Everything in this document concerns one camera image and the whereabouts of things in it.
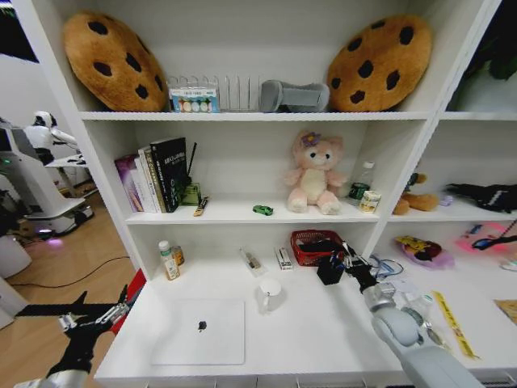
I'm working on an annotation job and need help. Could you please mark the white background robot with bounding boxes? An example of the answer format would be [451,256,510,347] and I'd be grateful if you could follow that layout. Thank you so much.
[0,110,96,238]

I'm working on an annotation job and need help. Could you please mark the black pen holder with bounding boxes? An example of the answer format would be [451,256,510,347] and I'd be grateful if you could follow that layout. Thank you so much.
[316,252,347,287]

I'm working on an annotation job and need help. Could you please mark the clear plastic packet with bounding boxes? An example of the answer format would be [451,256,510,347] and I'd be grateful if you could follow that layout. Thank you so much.
[238,247,268,278]

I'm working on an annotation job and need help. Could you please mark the white spine book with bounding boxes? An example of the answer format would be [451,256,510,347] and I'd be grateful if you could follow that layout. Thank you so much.
[133,155,156,214]

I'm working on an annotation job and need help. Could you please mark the clear water bottle green label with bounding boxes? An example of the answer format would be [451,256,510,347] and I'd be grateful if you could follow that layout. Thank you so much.
[348,161,376,206]

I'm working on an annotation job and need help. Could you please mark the red plastic basket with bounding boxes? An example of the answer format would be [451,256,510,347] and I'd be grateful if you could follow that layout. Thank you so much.
[290,230,345,268]

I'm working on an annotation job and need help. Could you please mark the purple cover book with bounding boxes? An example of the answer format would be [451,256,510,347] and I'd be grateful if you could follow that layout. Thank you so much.
[114,154,145,213]

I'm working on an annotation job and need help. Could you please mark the green reed diffuser bottle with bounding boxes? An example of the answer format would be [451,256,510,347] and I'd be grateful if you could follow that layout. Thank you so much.
[179,141,202,207]

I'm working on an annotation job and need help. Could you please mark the blue pack of coloured eggs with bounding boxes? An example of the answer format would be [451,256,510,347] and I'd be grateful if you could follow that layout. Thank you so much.
[168,86,221,114]

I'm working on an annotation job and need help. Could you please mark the pink plush cat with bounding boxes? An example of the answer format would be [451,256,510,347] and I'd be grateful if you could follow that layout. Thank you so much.
[282,129,350,216]

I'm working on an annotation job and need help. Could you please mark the brown cookie plush cushion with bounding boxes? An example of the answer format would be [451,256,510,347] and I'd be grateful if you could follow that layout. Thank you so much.
[326,14,434,112]
[62,11,170,112]

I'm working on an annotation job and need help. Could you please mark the black floor cable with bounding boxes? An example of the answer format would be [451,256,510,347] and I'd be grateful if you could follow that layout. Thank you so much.
[10,255,131,289]

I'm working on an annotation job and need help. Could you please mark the blue black swim goggles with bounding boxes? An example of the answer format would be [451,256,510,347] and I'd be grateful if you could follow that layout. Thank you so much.
[471,219,517,250]

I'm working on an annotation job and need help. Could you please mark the yellow purple plush toy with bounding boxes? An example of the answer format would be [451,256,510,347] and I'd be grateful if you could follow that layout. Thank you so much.
[394,234,456,270]

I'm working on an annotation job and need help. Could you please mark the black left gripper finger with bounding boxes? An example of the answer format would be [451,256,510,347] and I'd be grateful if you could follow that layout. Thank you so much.
[15,290,89,331]
[95,284,132,326]

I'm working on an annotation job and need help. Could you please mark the white closed laptop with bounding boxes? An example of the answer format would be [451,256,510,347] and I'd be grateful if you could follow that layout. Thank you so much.
[150,298,246,366]

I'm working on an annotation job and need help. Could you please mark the white round bin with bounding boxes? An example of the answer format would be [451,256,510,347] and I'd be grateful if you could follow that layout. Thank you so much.
[0,234,33,280]

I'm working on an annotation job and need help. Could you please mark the black fabric bag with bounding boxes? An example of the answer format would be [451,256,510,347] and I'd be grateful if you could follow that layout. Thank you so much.
[445,182,517,214]

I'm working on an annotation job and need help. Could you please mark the yellow printed ruler strip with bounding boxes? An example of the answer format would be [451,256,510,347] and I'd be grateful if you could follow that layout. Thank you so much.
[431,289,481,361]

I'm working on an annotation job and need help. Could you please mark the pink plastic pouch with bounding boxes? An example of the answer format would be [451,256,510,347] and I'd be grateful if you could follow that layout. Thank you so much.
[453,221,517,255]

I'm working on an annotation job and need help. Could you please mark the beige spine book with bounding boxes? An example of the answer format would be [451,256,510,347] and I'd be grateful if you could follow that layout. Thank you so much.
[138,145,163,214]

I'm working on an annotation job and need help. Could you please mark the clear plastic bottle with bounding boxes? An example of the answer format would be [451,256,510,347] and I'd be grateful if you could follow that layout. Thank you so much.
[402,289,436,321]

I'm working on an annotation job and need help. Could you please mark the amber bottle white cap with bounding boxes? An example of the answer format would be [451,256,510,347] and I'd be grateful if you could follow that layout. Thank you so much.
[157,240,181,281]

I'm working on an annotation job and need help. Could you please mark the black hardcover book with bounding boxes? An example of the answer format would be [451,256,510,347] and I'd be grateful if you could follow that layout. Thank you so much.
[149,137,191,214]

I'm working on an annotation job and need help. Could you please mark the white shelf unit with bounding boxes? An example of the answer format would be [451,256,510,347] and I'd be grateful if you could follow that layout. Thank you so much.
[11,0,517,388]

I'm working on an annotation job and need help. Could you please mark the brown flat packet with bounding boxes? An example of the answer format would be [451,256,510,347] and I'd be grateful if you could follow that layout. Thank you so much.
[493,298,517,325]

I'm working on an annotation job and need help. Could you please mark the clear safety goggles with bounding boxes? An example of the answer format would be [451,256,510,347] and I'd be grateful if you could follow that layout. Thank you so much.
[368,253,406,280]

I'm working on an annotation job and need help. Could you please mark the red chair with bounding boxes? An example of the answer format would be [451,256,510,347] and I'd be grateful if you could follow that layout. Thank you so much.
[105,268,147,337]

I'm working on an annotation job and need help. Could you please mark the white mug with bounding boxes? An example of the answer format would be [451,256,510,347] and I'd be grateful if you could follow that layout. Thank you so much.
[254,277,287,316]

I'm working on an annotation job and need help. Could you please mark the small white yellow carton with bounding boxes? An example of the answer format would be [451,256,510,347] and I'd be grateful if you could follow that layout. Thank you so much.
[359,189,382,214]

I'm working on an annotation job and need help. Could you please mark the brown plush toy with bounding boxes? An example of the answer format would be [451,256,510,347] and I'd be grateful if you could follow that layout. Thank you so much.
[393,173,439,216]

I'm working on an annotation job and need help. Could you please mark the small white black box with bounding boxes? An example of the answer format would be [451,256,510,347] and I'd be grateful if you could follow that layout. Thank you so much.
[275,247,294,272]

